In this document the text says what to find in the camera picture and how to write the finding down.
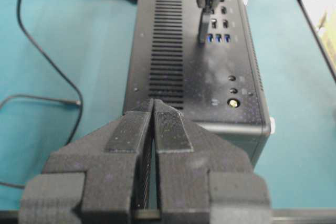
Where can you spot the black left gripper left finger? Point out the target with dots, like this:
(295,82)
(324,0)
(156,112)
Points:
(95,179)

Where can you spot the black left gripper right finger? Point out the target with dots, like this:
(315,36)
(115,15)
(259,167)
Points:
(202,177)

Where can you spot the black mini PC box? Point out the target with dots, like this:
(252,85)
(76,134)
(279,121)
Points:
(216,84)

